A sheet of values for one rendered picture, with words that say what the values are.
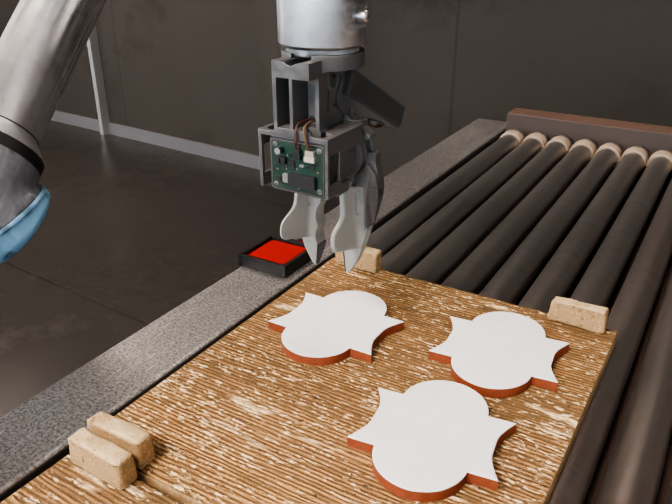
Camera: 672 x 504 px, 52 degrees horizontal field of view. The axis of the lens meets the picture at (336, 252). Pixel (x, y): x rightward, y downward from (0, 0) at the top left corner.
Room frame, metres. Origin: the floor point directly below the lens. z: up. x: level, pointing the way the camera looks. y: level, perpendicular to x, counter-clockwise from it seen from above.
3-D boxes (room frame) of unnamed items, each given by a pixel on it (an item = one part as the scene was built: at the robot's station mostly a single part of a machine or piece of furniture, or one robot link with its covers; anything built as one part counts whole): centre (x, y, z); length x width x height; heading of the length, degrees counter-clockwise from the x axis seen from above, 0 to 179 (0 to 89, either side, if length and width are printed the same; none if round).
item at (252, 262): (0.83, 0.08, 0.92); 0.08 x 0.08 x 0.02; 59
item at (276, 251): (0.83, 0.08, 0.92); 0.06 x 0.06 x 0.01; 59
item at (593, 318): (0.63, -0.26, 0.95); 0.06 x 0.02 x 0.03; 59
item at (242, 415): (0.53, -0.04, 0.93); 0.41 x 0.35 x 0.02; 149
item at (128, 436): (0.44, 0.17, 0.95); 0.06 x 0.02 x 0.03; 59
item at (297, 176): (0.60, 0.01, 1.17); 0.09 x 0.08 x 0.12; 149
